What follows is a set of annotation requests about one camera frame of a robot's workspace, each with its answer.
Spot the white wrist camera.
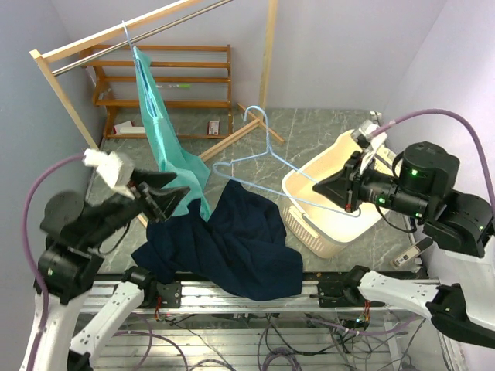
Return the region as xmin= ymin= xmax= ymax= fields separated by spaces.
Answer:
xmin=83 ymin=148 xmax=135 ymax=199
xmin=351 ymin=120 xmax=387 ymax=174

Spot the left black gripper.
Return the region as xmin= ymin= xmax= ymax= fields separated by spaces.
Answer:
xmin=81 ymin=165 xmax=190 ymax=247

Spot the aluminium rail frame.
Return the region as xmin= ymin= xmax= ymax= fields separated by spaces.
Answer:
xmin=21 ymin=272 xmax=469 ymax=371

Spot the navy blue t shirt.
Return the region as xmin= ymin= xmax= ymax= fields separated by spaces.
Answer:
xmin=131 ymin=180 xmax=303 ymax=301

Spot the small device on table edge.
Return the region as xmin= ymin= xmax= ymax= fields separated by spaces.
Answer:
xmin=391 ymin=237 xmax=433 ymax=269

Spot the white red flat box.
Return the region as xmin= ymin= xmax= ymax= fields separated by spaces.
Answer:
xmin=113 ymin=121 xmax=145 ymax=135

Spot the light blue hanger with teal shirt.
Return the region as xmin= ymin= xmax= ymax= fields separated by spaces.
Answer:
xmin=121 ymin=19 xmax=159 ymax=117

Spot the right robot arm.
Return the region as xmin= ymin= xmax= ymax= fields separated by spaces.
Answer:
xmin=312 ymin=141 xmax=494 ymax=348

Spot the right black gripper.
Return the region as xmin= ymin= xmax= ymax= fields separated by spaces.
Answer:
xmin=312 ymin=148 xmax=428 ymax=217

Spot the teal t shirt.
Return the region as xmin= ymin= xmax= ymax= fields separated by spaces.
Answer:
xmin=137 ymin=47 xmax=211 ymax=220

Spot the wooden shoe shelf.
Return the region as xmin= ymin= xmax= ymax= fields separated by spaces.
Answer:
xmin=85 ymin=44 xmax=233 ymax=139

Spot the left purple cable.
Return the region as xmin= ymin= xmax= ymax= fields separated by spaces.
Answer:
xmin=19 ymin=152 xmax=88 ymax=371

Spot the wooden clothes rack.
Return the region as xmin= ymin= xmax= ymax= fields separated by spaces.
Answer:
xmin=29 ymin=1 xmax=268 ymax=160

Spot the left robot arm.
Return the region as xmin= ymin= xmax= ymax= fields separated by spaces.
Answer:
xmin=20 ymin=170 xmax=190 ymax=370

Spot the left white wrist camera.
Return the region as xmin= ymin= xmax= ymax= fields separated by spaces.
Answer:
xmin=83 ymin=148 xmax=135 ymax=199

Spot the cream plastic laundry basket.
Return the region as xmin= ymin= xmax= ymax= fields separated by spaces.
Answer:
xmin=280 ymin=130 xmax=381 ymax=259

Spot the light blue wire hanger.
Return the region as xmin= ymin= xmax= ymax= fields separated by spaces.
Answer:
xmin=212 ymin=104 xmax=363 ymax=218

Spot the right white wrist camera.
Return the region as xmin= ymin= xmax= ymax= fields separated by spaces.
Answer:
xmin=351 ymin=120 xmax=387 ymax=174

